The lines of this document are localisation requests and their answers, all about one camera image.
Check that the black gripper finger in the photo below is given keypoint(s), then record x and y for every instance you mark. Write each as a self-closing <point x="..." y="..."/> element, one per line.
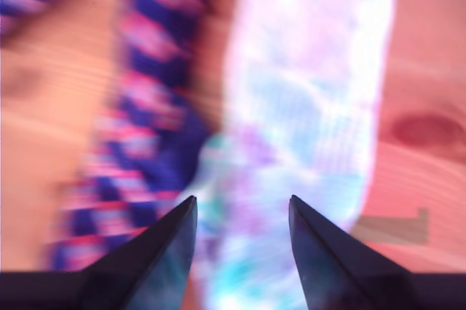
<point x="160" y="259"/>
<point x="327" y="262"/>

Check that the tie-dye crew sock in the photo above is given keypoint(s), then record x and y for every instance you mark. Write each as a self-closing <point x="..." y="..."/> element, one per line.
<point x="309" y="88"/>

